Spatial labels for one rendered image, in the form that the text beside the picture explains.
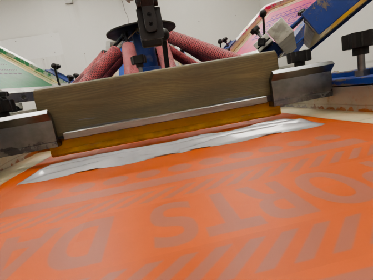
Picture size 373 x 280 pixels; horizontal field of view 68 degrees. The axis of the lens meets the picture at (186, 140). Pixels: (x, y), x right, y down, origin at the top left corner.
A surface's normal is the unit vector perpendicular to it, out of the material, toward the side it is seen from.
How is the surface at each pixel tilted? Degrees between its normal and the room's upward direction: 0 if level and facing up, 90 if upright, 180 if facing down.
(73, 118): 90
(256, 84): 90
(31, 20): 90
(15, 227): 0
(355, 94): 90
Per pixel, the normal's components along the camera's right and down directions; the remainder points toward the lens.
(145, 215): -0.17, -0.97
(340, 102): -0.98, 0.19
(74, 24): 0.13, 0.15
